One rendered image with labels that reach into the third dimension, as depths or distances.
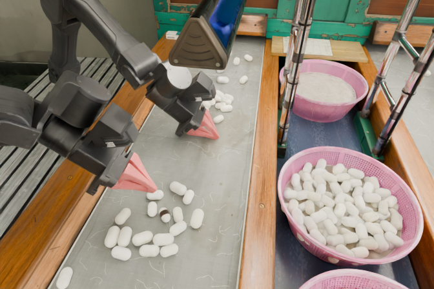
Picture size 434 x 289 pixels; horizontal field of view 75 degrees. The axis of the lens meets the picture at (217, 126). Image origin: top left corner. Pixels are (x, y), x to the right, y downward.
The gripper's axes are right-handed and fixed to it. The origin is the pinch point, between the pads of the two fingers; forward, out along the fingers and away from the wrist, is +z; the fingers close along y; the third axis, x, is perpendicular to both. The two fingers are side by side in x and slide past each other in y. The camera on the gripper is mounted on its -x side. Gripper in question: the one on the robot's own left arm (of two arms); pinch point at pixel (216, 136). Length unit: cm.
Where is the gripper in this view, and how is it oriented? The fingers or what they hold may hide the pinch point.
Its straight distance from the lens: 71.3
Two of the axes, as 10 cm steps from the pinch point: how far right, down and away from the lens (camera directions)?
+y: 1.8, -6.5, 7.4
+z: 7.4, 5.9, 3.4
